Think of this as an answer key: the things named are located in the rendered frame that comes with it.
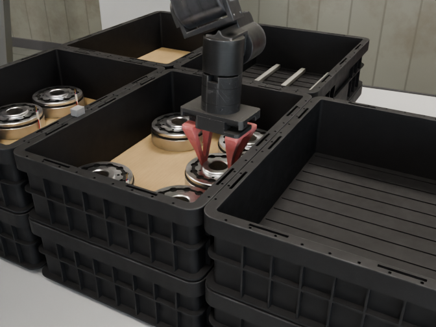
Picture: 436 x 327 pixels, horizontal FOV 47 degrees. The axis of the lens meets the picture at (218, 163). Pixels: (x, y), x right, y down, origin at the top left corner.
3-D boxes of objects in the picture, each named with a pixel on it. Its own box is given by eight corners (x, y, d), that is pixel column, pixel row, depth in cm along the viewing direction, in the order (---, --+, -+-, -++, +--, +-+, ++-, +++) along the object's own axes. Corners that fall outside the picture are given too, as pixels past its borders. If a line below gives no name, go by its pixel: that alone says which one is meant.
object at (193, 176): (231, 195, 72) (231, 192, 71) (172, 177, 76) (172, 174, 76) (261, 165, 79) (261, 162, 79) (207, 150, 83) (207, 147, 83)
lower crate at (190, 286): (200, 354, 66) (198, 287, 61) (37, 279, 79) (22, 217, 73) (303, 205, 97) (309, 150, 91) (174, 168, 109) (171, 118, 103)
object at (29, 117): (18, 130, 90) (17, 127, 90) (-25, 122, 93) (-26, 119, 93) (53, 109, 98) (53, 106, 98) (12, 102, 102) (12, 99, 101)
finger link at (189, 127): (202, 152, 82) (204, 98, 77) (241, 163, 79) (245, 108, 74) (180, 169, 76) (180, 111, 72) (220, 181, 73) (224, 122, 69)
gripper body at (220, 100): (201, 106, 78) (202, 59, 75) (260, 120, 74) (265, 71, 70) (178, 119, 73) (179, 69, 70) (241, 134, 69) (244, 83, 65)
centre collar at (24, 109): (16, 120, 93) (15, 117, 93) (-5, 116, 94) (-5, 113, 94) (34, 110, 97) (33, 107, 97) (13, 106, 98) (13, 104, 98)
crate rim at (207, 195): (197, 230, 56) (196, 213, 55) (10, 167, 69) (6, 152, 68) (313, 107, 87) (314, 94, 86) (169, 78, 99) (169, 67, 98)
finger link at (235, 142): (215, 156, 81) (217, 101, 77) (254, 167, 78) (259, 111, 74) (193, 172, 75) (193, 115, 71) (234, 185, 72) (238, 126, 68)
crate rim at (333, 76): (313, 107, 87) (315, 94, 86) (169, 78, 99) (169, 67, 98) (370, 48, 117) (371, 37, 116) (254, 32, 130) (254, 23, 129)
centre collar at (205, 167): (224, 180, 74) (224, 176, 74) (196, 171, 76) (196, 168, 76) (239, 165, 78) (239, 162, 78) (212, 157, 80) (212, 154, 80)
